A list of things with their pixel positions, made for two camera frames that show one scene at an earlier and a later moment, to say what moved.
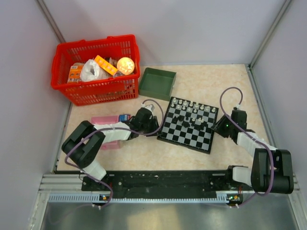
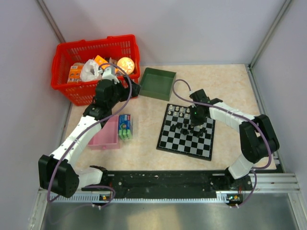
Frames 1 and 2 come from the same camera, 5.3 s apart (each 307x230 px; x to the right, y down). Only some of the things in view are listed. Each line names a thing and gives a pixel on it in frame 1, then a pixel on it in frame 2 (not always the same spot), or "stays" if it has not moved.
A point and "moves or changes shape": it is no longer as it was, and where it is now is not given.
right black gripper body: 223,127 → 196,118
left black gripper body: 150,127 → 120,93
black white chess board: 188,124 moves or changes shape
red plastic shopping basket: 115,88 stays
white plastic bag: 91,71 stays
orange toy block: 105,64 stays
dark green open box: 157,83 stays
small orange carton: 75,73 stays
